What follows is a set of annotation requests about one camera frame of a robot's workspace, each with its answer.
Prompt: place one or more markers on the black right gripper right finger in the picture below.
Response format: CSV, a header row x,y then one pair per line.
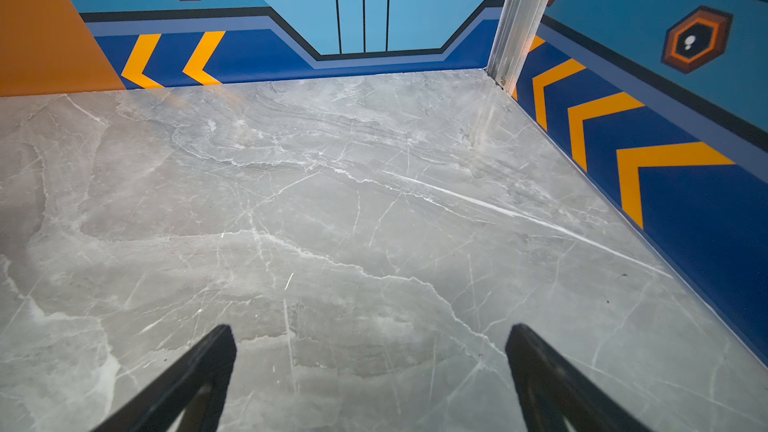
x,y
556,396

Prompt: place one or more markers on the right aluminium corner post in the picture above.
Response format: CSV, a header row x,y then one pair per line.
x,y
519,21

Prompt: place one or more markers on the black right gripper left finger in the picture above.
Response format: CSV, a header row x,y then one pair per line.
x,y
189,395

